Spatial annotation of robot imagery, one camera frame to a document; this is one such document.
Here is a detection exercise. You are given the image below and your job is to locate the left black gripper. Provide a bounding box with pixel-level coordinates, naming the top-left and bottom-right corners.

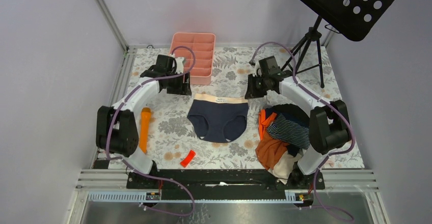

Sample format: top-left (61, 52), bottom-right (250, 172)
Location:
top-left (166, 70), bottom-right (191, 96)

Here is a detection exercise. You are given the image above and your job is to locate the orange toy microphone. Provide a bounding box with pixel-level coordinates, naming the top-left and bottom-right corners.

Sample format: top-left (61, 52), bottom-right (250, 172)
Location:
top-left (139, 107), bottom-right (151, 154)

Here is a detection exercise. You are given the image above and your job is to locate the navy underwear beige waistband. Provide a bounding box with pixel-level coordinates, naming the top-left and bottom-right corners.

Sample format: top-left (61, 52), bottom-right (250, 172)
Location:
top-left (187, 94), bottom-right (249, 143)

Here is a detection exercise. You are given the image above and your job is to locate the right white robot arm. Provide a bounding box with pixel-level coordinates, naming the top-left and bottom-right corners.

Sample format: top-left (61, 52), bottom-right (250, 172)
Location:
top-left (245, 56), bottom-right (356, 189)

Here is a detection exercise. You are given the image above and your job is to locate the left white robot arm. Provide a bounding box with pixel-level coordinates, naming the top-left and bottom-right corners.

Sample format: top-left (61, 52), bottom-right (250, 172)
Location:
top-left (95, 54), bottom-right (192, 189)

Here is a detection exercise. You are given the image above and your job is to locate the black garment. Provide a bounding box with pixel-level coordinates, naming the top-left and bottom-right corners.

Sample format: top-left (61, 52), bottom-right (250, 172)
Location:
top-left (264, 104), bottom-right (310, 124)

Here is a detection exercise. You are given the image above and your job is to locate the pink divided organizer tray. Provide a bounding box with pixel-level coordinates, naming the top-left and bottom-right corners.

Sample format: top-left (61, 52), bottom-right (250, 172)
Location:
top-left (170, 33), bottom-right (215, 86)

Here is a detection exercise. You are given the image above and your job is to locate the floral table mat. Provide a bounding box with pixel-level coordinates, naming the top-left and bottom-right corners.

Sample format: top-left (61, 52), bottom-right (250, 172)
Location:
top-left (123, 46), bottom-right (365, 170)

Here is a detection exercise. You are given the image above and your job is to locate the orange garment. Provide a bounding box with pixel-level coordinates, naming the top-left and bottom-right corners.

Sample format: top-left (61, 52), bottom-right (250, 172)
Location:
top-left (255, 109), bottom-right (289, 170)

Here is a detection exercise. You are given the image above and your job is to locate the white cream garment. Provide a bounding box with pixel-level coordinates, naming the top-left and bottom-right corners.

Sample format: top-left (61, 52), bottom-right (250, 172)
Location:
top-left (269, 150), bottom-right (335, 183)

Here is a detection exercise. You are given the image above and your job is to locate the small red plastic piece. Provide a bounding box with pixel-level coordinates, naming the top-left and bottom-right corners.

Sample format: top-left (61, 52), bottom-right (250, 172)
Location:
top-left (180, 150), bottom-right (196, 168)

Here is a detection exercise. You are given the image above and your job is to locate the black music stand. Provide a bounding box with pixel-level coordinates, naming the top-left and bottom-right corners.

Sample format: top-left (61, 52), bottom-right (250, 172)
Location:
top-left (280, 0), bottom-right (413, 89)

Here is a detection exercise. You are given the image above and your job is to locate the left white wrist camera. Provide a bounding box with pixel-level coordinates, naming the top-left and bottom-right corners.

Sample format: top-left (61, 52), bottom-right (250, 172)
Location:
top-left (173, 57), bottom-right (187, 74)

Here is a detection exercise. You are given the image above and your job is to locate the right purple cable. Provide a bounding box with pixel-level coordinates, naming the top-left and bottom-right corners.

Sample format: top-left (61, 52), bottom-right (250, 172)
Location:
top-left (249, 41), bottom-right (357, 224)

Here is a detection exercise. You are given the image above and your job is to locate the purple cable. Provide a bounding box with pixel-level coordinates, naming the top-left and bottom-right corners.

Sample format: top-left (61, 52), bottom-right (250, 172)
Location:
top-left (249, 41), bottom-right (357, 224)
top-left (104, 46), bottom-right (197, 217)

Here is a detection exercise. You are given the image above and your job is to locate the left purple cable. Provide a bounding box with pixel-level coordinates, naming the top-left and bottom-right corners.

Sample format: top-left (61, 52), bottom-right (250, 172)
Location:
top-left (104, 46), bottom-right (197, 217)

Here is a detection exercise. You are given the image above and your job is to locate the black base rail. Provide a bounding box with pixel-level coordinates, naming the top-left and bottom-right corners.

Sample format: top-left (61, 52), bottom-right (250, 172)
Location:
top-left (126, 170), bottom-right (326, 203)

